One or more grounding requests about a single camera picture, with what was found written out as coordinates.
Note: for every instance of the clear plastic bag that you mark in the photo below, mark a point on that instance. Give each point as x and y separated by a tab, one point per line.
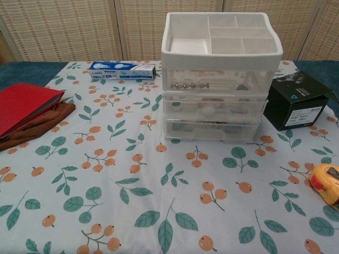
185	78

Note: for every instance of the transparent drawer with clear knob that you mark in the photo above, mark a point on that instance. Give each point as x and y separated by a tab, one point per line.
185	132

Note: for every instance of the transparent drawer with white knob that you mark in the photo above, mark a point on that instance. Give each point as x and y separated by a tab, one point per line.
185	111

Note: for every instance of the floral printed tablecloth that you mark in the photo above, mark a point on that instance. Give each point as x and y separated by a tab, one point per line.
132	172

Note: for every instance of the blue white toothpaste box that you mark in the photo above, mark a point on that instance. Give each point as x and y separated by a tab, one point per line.
119	70

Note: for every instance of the grey round disc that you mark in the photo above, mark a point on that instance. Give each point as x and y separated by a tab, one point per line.
241	88

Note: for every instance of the black cardboard box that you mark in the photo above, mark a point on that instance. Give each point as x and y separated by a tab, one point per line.
294	111

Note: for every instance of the brown cloth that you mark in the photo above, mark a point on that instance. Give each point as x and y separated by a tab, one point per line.
39	127

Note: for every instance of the woven bamboo folding screen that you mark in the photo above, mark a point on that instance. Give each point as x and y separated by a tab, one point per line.
79	29

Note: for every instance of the red spiral notebook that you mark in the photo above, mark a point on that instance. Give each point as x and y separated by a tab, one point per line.
23	103

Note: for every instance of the yellow tape measure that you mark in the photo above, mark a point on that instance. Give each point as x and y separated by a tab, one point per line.
324	185

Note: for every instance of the white plastic drawer organizer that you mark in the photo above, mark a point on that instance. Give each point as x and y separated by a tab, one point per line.
219	59

